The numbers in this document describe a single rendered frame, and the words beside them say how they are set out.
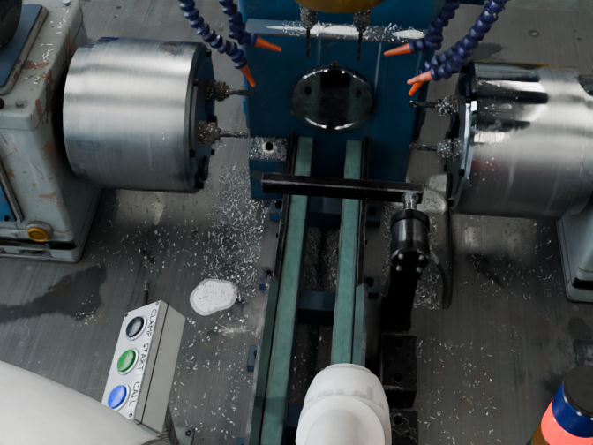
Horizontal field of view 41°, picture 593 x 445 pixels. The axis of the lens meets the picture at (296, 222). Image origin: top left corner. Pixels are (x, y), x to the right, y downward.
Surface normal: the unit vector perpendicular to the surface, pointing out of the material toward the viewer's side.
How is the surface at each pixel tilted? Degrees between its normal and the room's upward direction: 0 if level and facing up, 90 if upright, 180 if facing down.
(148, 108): 39
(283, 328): 0
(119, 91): 32
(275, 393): 0
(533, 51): 0
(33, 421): 24
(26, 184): 90
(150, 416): 53
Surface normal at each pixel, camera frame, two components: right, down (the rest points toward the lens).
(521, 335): 0.00, -0.63
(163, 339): 0.80, -0.32
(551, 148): -0.07, 0.20
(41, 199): -0.09, 0.77
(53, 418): 0.23, -0.91
